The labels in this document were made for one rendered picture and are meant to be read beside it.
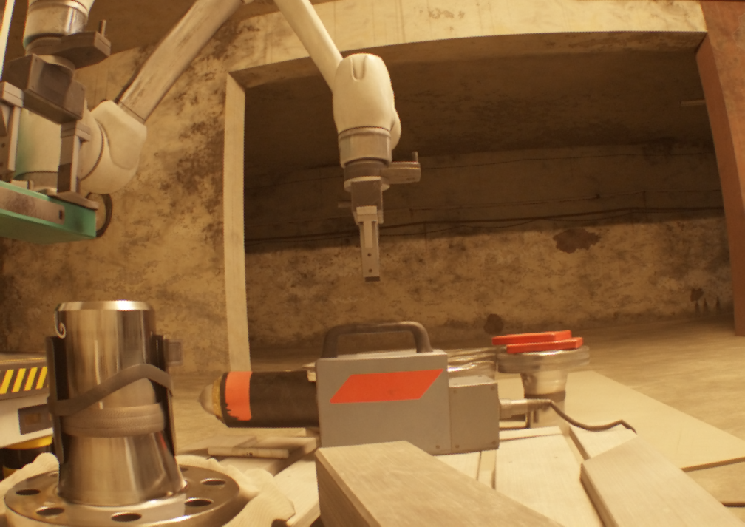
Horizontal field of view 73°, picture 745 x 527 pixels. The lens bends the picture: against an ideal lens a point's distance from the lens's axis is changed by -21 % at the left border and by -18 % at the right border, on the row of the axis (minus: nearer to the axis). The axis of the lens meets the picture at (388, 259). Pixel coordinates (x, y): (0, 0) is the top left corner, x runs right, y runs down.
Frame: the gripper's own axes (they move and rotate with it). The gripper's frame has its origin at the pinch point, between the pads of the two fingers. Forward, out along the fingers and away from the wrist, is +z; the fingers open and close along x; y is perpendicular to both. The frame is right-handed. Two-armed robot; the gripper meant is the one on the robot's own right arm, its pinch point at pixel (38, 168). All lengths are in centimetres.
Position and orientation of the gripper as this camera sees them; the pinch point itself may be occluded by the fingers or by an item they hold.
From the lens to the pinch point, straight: 79.4
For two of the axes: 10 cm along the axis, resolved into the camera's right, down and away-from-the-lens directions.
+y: -9.9, 0.7, 1.0
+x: -1.1, -0.9, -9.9
